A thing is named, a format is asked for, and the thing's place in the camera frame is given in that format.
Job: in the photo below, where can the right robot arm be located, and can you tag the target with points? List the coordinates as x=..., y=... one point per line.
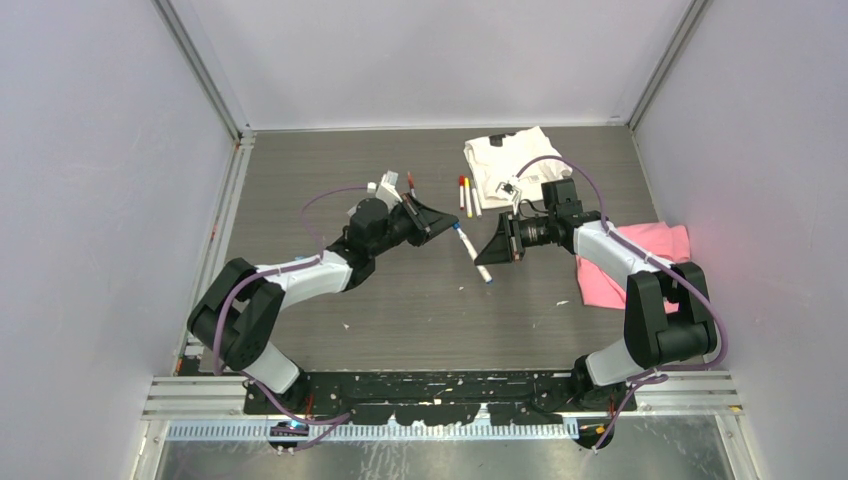
x=665, y=318

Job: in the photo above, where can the white acrylic marker grey tip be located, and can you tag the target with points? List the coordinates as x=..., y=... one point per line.
x=475, y=202

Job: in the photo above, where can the pink cloth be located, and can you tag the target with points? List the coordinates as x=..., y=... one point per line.
x=603, y=264

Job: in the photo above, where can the white pen yellow end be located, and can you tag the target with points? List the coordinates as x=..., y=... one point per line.
x=468, y=202

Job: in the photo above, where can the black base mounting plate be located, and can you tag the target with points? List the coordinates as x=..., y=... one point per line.
x=441, y=398

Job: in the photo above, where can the white folded cloth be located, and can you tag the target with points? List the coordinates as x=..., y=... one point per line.
x=499, y=158

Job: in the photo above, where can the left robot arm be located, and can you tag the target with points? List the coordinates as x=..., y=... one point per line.
x=236, y=315

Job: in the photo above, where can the orange brown gel pen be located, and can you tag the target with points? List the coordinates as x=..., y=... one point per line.
x=411, y=185

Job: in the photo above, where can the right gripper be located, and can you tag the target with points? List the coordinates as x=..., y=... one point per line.
x=499, y=249

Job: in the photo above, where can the white blue marker pen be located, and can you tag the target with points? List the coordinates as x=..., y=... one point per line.
x=472, y=252

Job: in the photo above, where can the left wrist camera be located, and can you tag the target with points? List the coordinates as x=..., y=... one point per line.
x=385, y=189

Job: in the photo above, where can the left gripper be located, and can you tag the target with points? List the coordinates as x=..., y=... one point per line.
x=427, y=224

